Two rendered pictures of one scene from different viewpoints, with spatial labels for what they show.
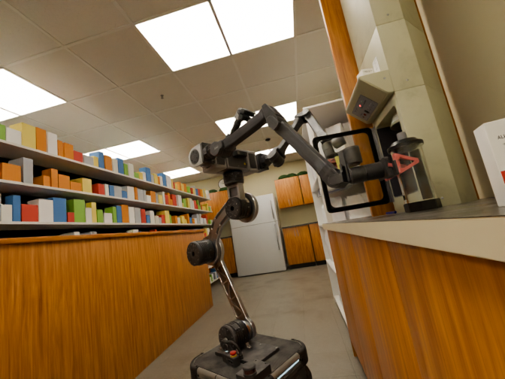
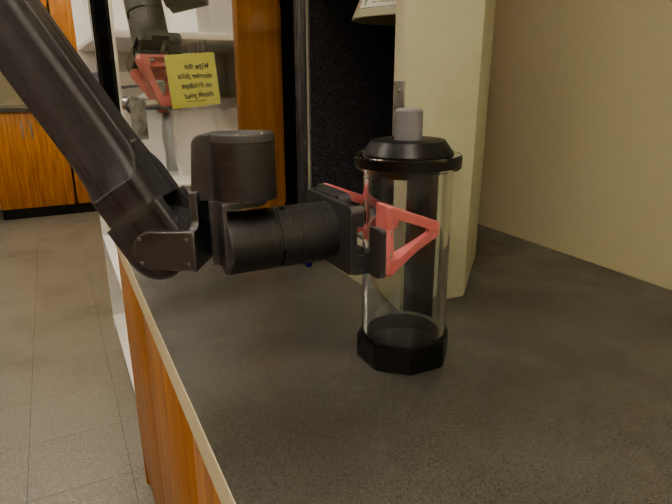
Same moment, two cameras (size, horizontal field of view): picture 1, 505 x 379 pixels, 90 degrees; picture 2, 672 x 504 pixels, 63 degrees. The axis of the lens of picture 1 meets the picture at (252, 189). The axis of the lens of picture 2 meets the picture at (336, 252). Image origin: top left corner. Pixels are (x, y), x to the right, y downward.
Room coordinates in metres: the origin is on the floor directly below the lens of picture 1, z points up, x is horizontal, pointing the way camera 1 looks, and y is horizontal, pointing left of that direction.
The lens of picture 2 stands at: (0.42, -0.15, 1.24)
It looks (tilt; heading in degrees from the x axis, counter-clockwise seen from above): 18 degrees down; 324
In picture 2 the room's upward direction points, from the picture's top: straight up
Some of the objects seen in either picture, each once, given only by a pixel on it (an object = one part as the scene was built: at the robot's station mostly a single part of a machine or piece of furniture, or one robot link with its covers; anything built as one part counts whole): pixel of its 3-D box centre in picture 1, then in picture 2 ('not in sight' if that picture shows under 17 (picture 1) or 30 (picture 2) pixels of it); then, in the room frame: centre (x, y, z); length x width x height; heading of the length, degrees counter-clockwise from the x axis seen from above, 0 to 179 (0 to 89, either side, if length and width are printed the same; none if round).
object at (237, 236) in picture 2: (356, 173); (248, 234); (0.86, -0.37, 1.10); 0.07 x 0.06 x 0.07; 81
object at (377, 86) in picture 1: (366, 102); not in sight; (1.09, -0.59, 1.46); 0.32 x 0.11 x 0.10; 171
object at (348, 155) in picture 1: (346, 166); (212, 196); (0.89, -0.35, 1.14); 0.12 x 0.09 x 0.11; 48
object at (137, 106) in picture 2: not in sight; (138, 118); (1.24, -0.39, 1.18); 0.02 x 0.02 x 0.06; 87
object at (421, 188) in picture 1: (412, 174); (405, 253); (0.83, -0.54, 1.06); 0.11 x 0.11 x 0.21
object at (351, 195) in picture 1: (349, 169); (207, 110); (1.24, -0.50, 1.19); 0.30 x 0.01 x 0.40; 87
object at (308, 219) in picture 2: (375, 171); (309, 232); (0.85, -0.43, 1.10); 0.10 x 0.07 x 0.07; 171
